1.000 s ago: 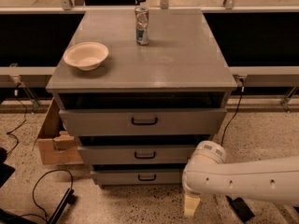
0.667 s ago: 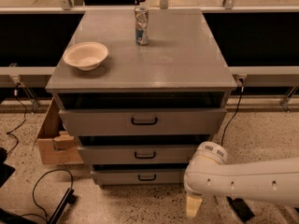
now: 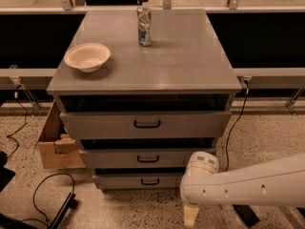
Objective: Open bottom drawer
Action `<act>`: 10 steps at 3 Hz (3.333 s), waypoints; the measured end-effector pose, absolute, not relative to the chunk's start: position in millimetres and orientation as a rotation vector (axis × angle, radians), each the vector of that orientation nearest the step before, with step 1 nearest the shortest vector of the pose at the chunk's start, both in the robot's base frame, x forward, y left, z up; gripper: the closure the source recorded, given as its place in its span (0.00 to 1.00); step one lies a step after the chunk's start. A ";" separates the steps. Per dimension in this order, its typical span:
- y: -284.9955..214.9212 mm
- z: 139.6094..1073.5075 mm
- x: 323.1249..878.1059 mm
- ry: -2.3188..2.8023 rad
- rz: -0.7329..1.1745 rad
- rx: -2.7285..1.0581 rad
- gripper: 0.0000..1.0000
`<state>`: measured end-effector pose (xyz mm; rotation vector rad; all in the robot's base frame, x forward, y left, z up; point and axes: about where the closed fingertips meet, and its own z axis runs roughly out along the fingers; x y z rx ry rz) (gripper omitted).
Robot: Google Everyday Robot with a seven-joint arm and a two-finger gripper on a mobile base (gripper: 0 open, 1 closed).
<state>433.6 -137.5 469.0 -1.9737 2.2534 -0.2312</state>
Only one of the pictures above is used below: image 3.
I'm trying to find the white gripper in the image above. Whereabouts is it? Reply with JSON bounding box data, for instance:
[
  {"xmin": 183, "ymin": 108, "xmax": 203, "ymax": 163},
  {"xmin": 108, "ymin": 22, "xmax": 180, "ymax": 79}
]
[{"xmin": 184, "ymin": 152, "xmax": 219, "ymax": 227}]

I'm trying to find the grey bottom drawer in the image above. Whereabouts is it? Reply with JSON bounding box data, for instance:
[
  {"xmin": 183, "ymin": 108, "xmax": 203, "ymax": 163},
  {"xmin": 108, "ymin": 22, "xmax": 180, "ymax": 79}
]
[{"xmin": 92, "ymin": 172, "xmax": 183, "ymax": 190}]

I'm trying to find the grey drawer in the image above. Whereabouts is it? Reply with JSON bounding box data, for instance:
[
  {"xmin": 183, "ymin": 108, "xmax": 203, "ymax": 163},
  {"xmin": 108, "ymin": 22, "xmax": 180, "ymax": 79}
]
[
  {"xmin": 92, "ymin": 172, "xmax": 183, "ymax": 190},
  {"xmin": 79, "ymin": 148, "xmax": 215, "ymax": 169},
  {"xmin": 60, "ymin": 111, "xmax": 231, "ymax": 139}
]

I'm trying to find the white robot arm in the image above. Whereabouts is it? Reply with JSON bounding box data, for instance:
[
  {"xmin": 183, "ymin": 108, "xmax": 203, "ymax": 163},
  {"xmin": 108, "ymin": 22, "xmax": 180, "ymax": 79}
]
[{"xmin": 180, "ymin": 152, "xmax": 305, "ymax": 227}]

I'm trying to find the grey middle drawer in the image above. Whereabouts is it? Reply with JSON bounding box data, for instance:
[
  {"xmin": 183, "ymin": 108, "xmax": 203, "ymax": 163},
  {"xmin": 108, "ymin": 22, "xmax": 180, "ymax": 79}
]
[{"xmin": 79, "ymin": 148, "xmax": 215, "ymax": 169}]

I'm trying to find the grey top drawer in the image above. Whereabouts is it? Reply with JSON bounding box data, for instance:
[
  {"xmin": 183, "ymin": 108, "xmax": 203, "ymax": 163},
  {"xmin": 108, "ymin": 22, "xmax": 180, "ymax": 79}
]
[{"xmin": 60, "ymin": 111, "xmax": 231, "ymax": 139}]

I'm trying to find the grey drawer cabinet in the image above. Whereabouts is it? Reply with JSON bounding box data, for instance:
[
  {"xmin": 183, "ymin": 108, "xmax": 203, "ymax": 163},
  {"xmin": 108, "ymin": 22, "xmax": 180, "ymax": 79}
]
[{"xmin": 48, "ymin": 10, "xmax": 241, "ymax": 175}]

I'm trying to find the black power adapter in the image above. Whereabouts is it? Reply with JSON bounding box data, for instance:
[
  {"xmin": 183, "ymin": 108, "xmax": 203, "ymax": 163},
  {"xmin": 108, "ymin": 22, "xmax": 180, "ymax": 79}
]
[{"xmin": 234, "ymin": 205, "xmax": 260, "ymax": 227}]

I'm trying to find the black stand leg right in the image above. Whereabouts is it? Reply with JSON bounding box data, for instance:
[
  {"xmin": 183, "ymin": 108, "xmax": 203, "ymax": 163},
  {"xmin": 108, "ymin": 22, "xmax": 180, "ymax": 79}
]
[{"xmin": 296, "ymin": 208, "xmax": 305, "ymax": 218}]

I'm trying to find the black stand leg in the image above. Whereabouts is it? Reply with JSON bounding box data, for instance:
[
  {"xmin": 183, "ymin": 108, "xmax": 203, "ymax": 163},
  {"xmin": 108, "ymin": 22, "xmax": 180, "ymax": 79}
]
[
  {"xmin": 296, "ymin": 208, "xmax": 305, "ymax": 218},
  {"xmin": 0, "ymin": 193, "xmax": 77, "ymax": 229}
]

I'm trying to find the cardboard box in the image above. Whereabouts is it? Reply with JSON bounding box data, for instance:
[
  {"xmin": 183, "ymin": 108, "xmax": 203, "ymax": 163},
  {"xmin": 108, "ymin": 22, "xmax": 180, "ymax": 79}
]
[{"xmin": 37, "ymin": 102, "xmax": 85, "ymax": 169}]

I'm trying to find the black stand leg left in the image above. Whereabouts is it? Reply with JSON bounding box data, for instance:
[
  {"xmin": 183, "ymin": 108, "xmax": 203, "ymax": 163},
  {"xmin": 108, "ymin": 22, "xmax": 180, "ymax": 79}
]
[{"xmin": 0, "ymin": 193, "xmax": 77, "ymax": 229}]

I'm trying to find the white bowl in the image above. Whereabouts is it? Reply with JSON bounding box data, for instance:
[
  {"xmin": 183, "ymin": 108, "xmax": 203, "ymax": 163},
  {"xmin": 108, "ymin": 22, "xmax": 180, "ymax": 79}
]
[{"xmin": 64, "ymin": 43, "xmax": 111, "ymax": 73}]

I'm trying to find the silver blue drink can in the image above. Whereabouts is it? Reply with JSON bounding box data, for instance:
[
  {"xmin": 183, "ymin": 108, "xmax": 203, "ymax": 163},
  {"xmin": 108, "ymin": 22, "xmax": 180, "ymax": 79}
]
[{"xmin": 136, "ymin": 6, "xmax": 152, "ymax": 47}]

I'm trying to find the black cable right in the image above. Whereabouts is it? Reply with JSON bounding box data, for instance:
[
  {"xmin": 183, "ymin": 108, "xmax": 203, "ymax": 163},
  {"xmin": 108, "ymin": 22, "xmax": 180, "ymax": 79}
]
[{"xmin": 224, "ymin": 85, "xmax": 250, "ymax": 173}]

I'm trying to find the black cable left floor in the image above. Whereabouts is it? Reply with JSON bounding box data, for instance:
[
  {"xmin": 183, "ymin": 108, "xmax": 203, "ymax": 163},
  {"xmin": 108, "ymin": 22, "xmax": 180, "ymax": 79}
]
[{"xmin": 18, "ymin": 172, "xmax": 76, "ymax": 227}]

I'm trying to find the metal railing frame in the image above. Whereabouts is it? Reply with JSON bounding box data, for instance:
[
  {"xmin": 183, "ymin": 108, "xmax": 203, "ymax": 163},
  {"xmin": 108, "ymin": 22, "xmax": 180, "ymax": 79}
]
[{"xmin": 0, "ymin": 0, "xmax": 305, "ymax": 116}]

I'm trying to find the black cable left wall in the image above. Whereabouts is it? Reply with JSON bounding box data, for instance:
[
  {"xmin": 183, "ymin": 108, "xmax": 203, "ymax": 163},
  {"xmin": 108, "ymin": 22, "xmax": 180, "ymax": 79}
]
[{"xmin": 5, "ymin": 84, "xmax": 29, "ymax": 160}]

